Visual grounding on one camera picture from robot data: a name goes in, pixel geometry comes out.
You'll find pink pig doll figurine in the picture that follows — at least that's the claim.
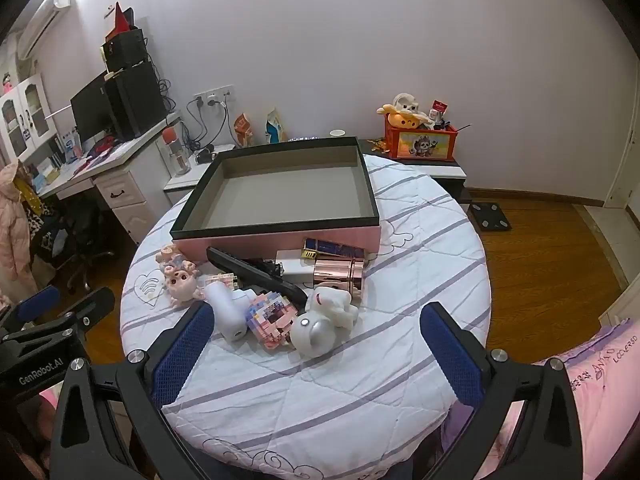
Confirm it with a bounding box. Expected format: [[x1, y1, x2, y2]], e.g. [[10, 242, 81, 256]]
[[155, 244, 204, 307]]

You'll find blue white snack bag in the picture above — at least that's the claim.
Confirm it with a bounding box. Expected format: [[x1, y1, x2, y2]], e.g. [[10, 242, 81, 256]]
[[266, 107, 288, 144]]

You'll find white charger box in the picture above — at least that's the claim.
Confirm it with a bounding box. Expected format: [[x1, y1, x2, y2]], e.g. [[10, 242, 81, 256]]
[[276, 249, 316, 288]]

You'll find white cylindrical holder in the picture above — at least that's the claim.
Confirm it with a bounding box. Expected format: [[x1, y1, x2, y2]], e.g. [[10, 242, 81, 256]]
[[204, 281, 257, 342]]

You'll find black remote control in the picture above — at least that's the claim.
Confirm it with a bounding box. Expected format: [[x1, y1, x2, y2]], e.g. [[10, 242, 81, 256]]
[[206, 246, 308, 312]]

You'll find orange toy storage crate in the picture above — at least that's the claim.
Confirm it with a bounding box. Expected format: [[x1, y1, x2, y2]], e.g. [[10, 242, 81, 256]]
[[384, 117, 458, 162]]

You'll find pink box with black rim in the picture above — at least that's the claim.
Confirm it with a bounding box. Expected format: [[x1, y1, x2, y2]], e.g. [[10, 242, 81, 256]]
[[170, 136, 381, 261]]

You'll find pink bedsheet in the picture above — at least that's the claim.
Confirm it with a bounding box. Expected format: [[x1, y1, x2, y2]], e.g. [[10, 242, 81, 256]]
[[474, 316, 640, 480]]

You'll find white desk with drawers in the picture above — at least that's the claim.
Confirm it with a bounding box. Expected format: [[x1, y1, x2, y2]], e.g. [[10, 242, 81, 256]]
[[39, 113, 181, 244]]

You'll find white wall power strip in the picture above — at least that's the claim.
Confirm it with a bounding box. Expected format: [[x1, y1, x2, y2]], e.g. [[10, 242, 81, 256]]
[[193, 84, 235, 106]]

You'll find white astronaut figurine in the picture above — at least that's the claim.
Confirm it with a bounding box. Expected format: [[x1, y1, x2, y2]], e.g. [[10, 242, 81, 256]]
[[288, 286, 359, 358]]

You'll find white glass-door cabinet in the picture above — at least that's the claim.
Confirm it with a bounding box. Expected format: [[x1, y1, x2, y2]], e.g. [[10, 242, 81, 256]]
[[1, 74, 58, 162]]

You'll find black speaker box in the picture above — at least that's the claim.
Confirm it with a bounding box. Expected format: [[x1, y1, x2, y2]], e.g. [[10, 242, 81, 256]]
[[102, 28, 148, 73]]

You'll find black computer monitor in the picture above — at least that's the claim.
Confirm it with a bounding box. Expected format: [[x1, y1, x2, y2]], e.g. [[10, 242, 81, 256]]
[[70, 72, 115, 142]]

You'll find blue gold slim box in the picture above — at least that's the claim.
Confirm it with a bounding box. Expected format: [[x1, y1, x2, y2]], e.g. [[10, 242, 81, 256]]
[[302, 238, 366, 261]]

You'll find clear bottle red cap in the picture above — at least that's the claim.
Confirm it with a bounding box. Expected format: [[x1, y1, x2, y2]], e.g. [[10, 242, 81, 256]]
[[162, 126, 191, 177]]

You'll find yellow plush toy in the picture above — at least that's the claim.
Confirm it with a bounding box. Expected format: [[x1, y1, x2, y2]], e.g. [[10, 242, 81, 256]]
[[376, 104, 420, 129]]

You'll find orange snack bag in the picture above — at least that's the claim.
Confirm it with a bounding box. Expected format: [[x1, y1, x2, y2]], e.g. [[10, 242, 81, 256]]
[[233, 114, 253, 148]]

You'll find white air conditioner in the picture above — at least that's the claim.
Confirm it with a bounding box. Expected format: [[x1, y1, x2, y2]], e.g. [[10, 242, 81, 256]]
[[16, 0, 73, 61]]

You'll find white striped quilted tablecloth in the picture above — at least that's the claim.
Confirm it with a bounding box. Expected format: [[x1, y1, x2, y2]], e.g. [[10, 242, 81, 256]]
[[119, 153, 494, 480]]

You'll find pink block-built toy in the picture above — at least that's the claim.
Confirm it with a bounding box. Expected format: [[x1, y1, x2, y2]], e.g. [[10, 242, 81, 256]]
[[245, 292, 297, 350]]

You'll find pink jacket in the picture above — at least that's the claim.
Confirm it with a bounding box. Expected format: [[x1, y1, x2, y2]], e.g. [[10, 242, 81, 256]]
[[0, 159, 38, 304]]

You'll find black square floor stand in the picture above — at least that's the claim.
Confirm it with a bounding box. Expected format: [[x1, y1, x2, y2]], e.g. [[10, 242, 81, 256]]
[[469, 202, 512, 232]]

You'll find rose gold metallic canister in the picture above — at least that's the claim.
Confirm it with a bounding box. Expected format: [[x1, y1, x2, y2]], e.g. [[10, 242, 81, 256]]
[[314, 259, 364, 296]]

